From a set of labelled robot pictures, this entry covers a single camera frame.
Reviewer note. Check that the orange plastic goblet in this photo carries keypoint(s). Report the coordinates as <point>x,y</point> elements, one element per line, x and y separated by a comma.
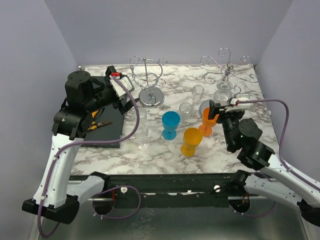
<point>207,124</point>

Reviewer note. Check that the clear ribbed wine glass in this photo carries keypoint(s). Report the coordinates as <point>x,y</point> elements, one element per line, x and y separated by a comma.
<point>142,116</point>

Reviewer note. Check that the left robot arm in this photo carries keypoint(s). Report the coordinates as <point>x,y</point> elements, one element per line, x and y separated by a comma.
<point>94,185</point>

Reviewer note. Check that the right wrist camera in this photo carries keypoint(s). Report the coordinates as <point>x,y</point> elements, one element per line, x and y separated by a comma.
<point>240,101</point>

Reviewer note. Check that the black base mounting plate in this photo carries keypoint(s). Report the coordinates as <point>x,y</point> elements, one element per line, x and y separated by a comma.
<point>175,190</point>

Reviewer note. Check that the scrolled chrome glass rack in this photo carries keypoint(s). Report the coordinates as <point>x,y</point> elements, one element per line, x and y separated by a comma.
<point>226,72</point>

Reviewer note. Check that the dark tool mat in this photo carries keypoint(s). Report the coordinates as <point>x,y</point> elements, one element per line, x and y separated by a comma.
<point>106,114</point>

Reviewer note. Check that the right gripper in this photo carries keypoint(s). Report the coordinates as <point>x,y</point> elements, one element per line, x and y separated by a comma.
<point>214,110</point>

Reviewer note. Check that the tall clear flute glass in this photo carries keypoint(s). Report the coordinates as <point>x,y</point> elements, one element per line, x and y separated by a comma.
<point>196,96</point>

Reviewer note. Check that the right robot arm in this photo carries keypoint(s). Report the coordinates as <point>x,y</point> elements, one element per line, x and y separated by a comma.
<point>291,186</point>

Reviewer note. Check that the yellow plastic goblet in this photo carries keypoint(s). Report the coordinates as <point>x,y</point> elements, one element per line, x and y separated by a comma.
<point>192,137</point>

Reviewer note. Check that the small clear wine glass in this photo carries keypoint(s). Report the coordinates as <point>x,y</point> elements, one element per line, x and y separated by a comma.
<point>223,92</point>

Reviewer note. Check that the blue plastic goblet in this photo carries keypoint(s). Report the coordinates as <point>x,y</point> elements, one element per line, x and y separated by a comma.
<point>170,123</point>

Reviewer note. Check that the yellow handled pliers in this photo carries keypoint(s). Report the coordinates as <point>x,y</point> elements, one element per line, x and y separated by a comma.
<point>95,125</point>

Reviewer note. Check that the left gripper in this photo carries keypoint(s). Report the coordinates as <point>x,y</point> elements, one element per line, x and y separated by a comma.
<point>119,104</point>

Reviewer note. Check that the aluminium rail frame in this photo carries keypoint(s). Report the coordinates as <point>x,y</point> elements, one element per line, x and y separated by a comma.
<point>37,225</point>

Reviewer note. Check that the round chrome glass rack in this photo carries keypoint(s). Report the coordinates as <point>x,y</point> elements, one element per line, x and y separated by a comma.
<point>147,73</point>

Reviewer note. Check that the clear stemmed wine glass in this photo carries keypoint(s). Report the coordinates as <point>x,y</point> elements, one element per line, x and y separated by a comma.
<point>141,135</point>

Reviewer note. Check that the short ribbed clear glass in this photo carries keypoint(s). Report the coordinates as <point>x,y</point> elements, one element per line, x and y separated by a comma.
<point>185,111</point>

